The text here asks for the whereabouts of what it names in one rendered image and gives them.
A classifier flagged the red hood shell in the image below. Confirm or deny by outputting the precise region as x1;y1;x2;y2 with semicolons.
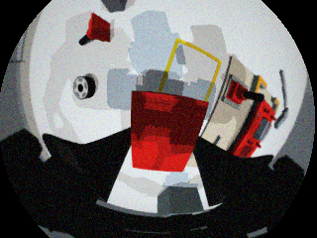
131;90;209;172

